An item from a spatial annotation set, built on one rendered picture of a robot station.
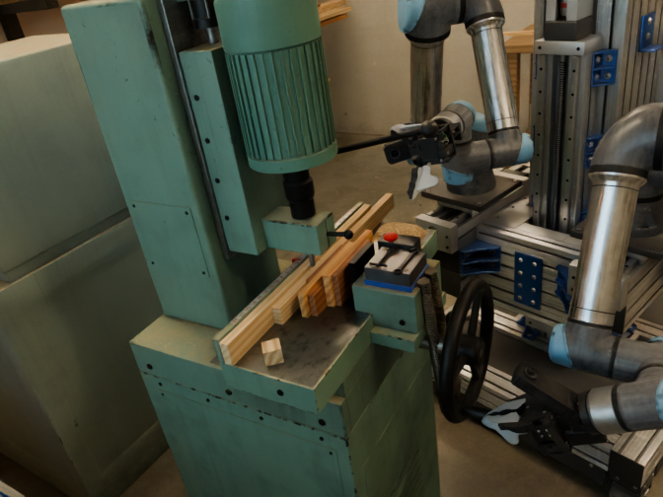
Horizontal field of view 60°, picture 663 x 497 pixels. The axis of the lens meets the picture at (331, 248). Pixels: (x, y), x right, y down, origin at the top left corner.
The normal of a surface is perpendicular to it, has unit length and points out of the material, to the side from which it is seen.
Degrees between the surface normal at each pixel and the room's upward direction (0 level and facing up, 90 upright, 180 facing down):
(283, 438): 90
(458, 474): 0
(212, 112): 90
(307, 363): 0
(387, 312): 90
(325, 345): 0
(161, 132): 90
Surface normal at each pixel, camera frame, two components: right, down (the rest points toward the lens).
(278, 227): -0.48, 0.48
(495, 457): -0.14, -0.87
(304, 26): 0.76, 0.22
